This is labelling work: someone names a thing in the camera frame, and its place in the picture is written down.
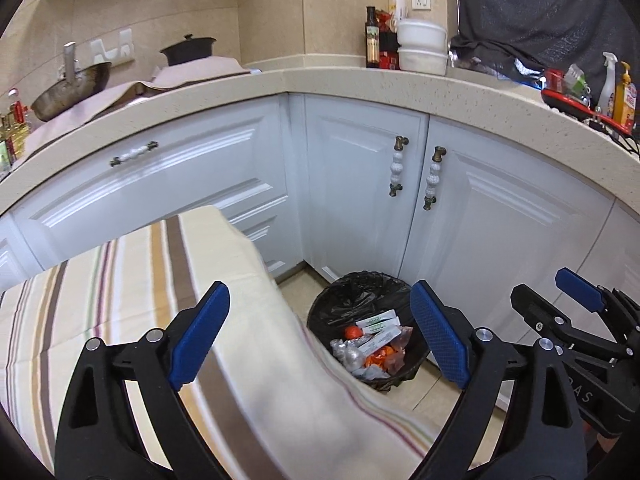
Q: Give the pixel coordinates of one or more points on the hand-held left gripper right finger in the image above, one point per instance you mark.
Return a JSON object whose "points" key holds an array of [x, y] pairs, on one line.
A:
{"points": [[440, 335]]}

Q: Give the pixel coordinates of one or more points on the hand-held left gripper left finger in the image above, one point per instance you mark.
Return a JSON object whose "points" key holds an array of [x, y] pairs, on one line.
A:
{"points": [[200, 335]]}

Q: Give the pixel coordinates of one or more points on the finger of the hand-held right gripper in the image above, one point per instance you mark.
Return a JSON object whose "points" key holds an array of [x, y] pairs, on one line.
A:
{"points": [[580, 290], [545, 317]]}

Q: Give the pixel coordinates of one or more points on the white long carton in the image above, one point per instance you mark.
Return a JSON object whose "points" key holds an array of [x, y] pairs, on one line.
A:
{"points": [[377, 321], [386, 336]]}

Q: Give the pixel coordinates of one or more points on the orange and white snack bag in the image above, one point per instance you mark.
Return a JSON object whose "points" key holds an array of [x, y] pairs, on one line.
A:
{"points": [[385, 357]]}

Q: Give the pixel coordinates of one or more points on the silver foil wrapper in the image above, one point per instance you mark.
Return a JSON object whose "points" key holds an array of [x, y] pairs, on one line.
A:
{"points": [[350, 355]]}

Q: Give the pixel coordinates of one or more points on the bin with black liner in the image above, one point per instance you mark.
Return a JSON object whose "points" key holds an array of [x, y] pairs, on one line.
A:
{"points": [[345, 290]]}

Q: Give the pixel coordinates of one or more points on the small orange round object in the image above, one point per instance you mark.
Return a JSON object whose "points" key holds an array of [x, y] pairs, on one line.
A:
{"points": [[353, 333]]}

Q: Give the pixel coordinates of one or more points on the striped tablecloth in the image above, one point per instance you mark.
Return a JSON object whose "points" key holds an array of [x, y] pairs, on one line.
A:
{"points": [[125, 285]]}

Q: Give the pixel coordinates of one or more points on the white kitchen cabinets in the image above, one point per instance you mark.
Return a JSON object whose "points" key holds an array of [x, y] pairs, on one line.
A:
{"points": [[350, 170]]}

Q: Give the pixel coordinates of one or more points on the red tray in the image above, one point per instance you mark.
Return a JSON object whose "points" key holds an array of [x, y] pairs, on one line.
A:
{"points": [[565, 102]]}

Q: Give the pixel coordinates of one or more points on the yellow pump bottle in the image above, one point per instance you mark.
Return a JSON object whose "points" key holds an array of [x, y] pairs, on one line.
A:
{"points": [[625, 100]]}

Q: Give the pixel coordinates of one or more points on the white spray bottle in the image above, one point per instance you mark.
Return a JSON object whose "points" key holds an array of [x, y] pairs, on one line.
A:
{"points": [[607, 85]]}

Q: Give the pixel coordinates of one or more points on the green packet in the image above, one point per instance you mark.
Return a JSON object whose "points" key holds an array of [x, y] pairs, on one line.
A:
{"points": [[576, 82]]}

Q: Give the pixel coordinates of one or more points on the beige stove cover cloth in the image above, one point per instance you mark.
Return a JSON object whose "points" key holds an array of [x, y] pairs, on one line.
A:
{"points": [[125, 92]]}

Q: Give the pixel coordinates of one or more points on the white bowl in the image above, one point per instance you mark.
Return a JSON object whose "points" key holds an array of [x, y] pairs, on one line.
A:
{"points": [[421, 35], [422, 61]]}

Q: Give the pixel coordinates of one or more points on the steel wok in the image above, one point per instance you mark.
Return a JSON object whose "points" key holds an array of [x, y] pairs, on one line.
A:
{"points": [[70, 92]]}

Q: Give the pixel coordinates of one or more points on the cluster of condiment bottles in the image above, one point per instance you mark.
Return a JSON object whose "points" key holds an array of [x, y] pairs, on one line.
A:
{"points": [[12, 130]]}

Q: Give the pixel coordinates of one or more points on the black lidded pot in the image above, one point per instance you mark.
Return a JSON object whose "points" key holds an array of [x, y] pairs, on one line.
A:
{"points": [[189, 51]]}

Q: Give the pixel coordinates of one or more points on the dark cloth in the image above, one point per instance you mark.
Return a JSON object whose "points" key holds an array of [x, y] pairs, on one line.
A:
{"points": [[540, 5]]}

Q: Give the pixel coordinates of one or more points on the dark sauce bottle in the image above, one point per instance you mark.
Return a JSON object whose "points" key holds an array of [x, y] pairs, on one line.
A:
{"points": [[373, 40]]}

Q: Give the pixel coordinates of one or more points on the white plastic bag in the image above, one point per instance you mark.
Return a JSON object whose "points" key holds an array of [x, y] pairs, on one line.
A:
{"points": [[400, 5]]}

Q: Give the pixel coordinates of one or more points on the white wall socket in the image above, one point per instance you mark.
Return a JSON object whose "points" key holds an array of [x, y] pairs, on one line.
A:
{"points": [[421, 0]]}

